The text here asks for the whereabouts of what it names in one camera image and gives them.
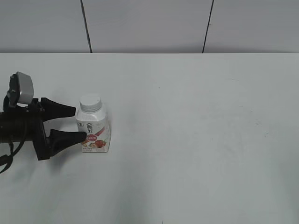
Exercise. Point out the white bottle cap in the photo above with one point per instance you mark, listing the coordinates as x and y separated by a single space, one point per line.
90 103

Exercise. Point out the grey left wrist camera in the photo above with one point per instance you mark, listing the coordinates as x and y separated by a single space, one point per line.
21 90

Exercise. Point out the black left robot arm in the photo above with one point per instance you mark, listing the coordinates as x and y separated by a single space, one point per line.
22 124

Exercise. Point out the white strawberry yogurt bottle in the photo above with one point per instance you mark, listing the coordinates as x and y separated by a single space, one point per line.
97 128

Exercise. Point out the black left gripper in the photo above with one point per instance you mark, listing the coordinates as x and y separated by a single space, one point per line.
21 124

